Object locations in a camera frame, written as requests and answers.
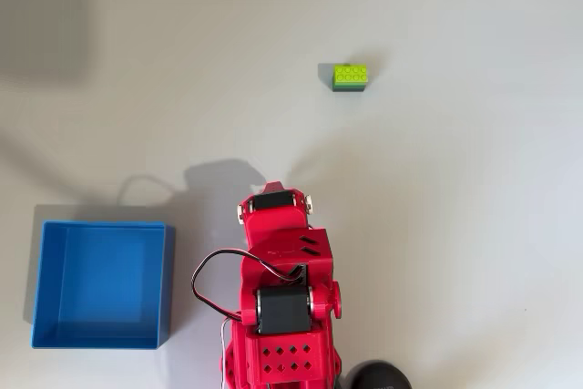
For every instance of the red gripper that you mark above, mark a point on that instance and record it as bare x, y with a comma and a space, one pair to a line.
274, 220

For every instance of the green lego brick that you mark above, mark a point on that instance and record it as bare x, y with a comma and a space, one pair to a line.
350, 75

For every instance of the red robot arm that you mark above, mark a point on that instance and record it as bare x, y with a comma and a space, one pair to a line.
282, 361

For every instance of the blue plastic box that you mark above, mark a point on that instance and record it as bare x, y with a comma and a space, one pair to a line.
100, 284

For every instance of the black camera stand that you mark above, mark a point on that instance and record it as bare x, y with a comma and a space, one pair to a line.
378, 377

